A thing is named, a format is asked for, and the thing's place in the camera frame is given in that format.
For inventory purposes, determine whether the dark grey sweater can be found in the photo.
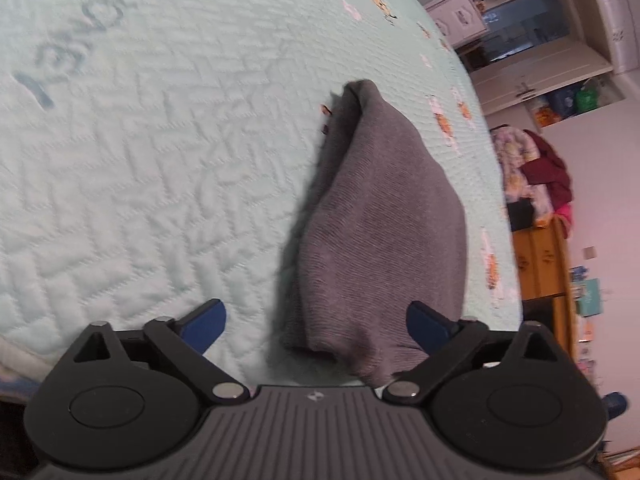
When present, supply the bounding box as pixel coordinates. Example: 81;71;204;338
281;80;468;388

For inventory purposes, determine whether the yellow wooden desk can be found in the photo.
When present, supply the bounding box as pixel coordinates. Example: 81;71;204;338
512;217;578;361

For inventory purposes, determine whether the teal gift bag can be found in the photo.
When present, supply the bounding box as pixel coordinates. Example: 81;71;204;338
574;278;603;318

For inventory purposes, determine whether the dark red jacket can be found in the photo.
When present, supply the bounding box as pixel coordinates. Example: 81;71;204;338
521;129;573;210

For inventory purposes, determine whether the rolled floral quilt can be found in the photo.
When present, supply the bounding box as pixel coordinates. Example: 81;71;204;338
490;125;553;231

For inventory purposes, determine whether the teal quilted bee bedspread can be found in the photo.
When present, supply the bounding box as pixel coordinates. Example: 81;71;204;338
1;0;522;394

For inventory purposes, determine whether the white room door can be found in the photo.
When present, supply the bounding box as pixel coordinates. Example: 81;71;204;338
470;38;613;116

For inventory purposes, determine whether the white drawer cabinet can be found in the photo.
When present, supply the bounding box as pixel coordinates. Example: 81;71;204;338
427;0;488;48

